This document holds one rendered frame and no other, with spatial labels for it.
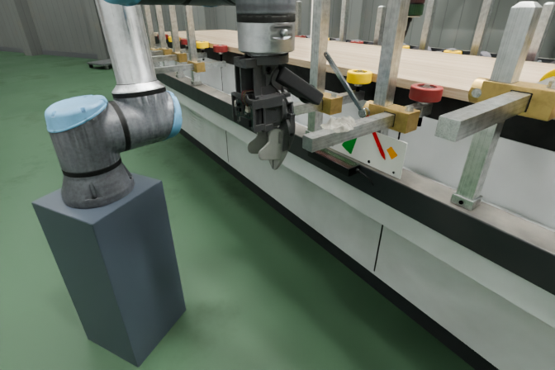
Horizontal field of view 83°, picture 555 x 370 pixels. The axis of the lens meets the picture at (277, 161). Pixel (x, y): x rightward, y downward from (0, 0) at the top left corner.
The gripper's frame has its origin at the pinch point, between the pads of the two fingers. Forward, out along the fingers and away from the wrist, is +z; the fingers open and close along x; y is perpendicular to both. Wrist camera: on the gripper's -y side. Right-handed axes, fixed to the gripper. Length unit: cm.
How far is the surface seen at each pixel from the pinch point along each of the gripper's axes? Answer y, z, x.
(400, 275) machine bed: -57, 64, 1
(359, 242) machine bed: -57, 62, -19
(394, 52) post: -35.5, -17.2, -2.4
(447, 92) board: -56, -6, 2
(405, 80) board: -56, -7, -11
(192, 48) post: -36, -7, -127
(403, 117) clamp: -34.2, -3.2, 3.7
